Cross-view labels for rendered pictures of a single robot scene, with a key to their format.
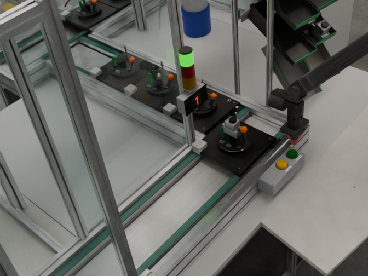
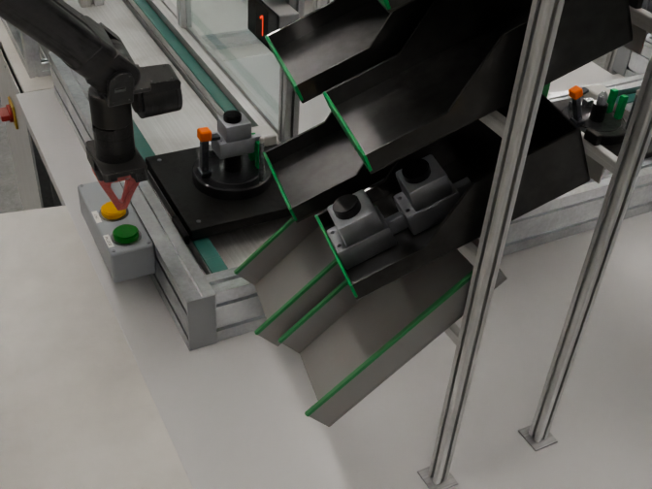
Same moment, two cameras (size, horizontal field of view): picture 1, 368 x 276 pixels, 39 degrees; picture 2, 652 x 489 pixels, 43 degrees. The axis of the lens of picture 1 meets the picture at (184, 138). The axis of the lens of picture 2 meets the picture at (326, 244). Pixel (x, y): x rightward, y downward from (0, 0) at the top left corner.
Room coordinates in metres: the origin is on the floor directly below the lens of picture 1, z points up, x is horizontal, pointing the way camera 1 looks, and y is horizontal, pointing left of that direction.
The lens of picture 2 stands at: (1.91, -1.34, 1.78)
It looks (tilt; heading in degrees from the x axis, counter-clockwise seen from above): 38 degrees down; 103
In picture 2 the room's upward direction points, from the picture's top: 4 degrees clockwise
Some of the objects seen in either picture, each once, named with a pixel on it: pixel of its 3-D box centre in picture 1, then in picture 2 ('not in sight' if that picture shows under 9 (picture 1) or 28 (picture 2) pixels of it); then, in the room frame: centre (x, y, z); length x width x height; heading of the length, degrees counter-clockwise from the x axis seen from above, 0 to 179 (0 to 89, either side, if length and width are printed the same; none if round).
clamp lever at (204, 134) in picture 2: (242, 134); (209, 148); (1.44, -0.22, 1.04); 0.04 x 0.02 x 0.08; 43
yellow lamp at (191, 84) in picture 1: (189, 80); not in sight; (1.49, -0.05, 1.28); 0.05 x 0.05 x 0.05
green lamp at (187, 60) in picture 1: (186, 57); not in sight; (1.49, -0.05, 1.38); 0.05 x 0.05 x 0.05
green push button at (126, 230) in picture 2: (292, 154); (126, 236); (1.37, -0.40, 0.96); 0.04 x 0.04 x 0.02
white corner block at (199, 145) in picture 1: (199, 147); (261, 140); (1.48, -0.06, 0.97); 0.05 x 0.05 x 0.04; 43
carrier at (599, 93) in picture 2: not in sight; (600, 108); (2.08, 0.24, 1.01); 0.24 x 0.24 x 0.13; 43
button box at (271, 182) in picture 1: (281, 171); (115, 227); (1.32, -0.35, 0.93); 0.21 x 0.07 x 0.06; 133
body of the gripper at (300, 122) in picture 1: (294, 120); (114, 143); (1.37, -0.40, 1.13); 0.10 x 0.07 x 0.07; 133
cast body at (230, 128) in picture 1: (230, 125); (238, 131); (1.48, -0.19, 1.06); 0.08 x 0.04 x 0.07; 43
